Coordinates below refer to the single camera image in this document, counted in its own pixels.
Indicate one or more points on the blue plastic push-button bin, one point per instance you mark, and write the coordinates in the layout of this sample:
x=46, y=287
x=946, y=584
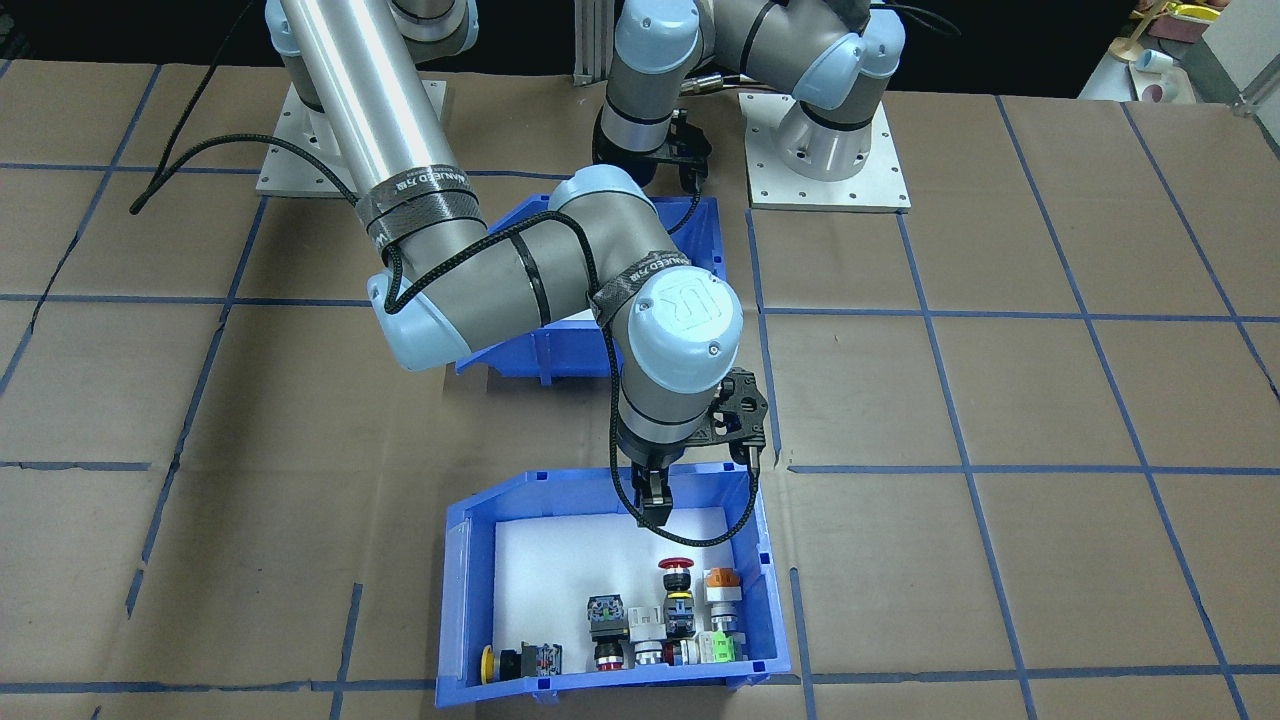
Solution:
x=765, y=610

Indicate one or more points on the yellow push button black body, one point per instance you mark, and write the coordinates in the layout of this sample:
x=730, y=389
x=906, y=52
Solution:
x=520, y=662

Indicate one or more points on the green white switch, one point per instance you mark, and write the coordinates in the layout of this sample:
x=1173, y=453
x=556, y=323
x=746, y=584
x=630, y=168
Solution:
x=716, y=648

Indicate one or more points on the blue plastic battery bin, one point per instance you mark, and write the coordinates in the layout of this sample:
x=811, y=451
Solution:
x=560, y=350

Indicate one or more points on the aluminium table rail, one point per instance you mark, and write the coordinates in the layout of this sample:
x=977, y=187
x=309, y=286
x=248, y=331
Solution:
x=1258, y=100

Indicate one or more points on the wooden stand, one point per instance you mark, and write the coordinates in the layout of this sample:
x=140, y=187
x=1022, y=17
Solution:
x=1135, y=45

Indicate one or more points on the white blue tape roll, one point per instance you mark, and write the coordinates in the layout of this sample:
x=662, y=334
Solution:
x=1158, y=62

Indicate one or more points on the small white switch block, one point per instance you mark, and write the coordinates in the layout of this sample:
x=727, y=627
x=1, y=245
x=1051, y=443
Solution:
x=681, y=652

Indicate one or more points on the orange capped grey switch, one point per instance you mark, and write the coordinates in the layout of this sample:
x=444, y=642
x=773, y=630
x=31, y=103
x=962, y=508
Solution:
x=722, y=600

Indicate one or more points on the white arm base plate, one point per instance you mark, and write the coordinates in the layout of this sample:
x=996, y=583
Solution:
x=290, y=170
x=880, y=195

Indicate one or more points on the white foam liner sheet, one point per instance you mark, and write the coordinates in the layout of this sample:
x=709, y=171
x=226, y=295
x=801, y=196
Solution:
x=578, y=318
x=550, y=580

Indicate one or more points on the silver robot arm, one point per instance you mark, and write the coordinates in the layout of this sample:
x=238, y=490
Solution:
x=830, y=140
x=480, y=280

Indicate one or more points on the red capped black switch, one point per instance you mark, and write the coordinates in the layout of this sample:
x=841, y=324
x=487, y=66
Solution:
x=607, y=630

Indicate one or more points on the white silver push button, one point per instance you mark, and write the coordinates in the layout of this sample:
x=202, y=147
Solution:
x=646, y=636

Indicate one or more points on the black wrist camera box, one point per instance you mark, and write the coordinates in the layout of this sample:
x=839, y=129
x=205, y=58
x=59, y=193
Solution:
x=690, y=140
x=738, y=410

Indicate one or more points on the yellow object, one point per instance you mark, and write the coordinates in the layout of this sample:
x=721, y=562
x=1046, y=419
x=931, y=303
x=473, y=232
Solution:
x=1190, y=12

